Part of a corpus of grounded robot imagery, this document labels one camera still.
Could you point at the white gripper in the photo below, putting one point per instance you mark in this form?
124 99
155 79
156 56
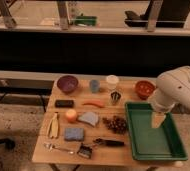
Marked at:
159 108

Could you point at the black eraser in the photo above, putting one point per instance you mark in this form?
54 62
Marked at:
64 103

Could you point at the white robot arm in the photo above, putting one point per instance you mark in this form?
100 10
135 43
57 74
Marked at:
173 87

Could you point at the white cup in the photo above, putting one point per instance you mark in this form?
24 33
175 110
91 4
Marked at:
112 82

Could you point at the blue plastic cup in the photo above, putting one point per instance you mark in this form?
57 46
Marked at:
94 86

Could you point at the green tray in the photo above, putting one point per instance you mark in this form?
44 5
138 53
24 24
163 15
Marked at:
153 144

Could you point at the orange bowl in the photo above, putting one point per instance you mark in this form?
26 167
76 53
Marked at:
144 89

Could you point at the bunch of dark grapes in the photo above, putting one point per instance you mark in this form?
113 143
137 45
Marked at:
116 124

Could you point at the grey blue cloth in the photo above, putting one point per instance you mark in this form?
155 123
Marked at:
89 118

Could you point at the orange fruit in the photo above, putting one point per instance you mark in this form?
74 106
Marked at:
71 115

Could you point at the blue sponge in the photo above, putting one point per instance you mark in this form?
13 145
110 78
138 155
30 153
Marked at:
74 134

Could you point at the purple bowl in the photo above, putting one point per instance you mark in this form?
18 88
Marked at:
67 83

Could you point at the metal fork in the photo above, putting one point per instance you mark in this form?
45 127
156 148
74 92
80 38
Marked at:
51 146

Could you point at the green box in background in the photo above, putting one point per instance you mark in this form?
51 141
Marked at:
85 20

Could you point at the black office chair base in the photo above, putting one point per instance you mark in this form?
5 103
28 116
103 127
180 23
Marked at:
9 144

